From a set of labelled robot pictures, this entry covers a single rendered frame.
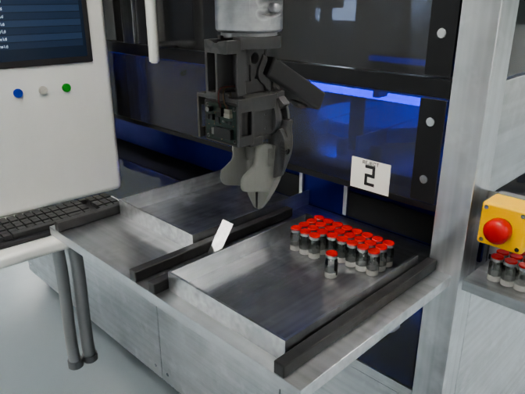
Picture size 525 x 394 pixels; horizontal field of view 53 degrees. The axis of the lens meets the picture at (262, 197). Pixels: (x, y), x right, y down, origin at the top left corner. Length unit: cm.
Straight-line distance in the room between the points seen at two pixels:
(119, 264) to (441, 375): 63
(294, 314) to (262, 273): 14
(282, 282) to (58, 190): 81
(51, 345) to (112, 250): 137
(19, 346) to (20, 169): 111
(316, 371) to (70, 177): 100
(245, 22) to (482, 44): 42
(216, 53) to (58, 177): 99
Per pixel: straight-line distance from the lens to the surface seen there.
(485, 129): 90
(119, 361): 222
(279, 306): 84
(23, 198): 150
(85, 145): 152
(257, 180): 63
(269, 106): 60
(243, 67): 59
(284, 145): 61
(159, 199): 126
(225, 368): 160
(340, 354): 76
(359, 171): 101
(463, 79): 89
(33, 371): 227
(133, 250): 104
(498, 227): 88
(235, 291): 88
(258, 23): 58
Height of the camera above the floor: 134
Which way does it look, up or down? 21 degrees down
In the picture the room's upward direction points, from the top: straight up
